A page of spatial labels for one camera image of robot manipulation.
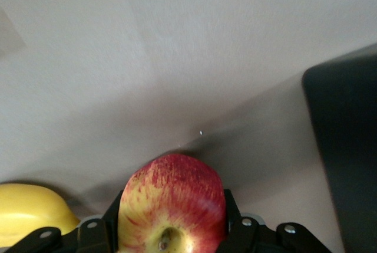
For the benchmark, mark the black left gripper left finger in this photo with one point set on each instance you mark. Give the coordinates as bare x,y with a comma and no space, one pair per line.
97,238

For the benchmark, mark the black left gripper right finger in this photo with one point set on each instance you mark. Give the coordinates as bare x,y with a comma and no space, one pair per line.
250,238

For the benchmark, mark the yellow banana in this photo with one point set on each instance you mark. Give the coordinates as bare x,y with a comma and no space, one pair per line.
29,208

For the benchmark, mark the red yellow apple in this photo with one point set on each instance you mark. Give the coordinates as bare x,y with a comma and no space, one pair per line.
173,200

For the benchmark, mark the black plastic box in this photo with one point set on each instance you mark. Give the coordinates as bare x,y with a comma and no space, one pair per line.
347,147

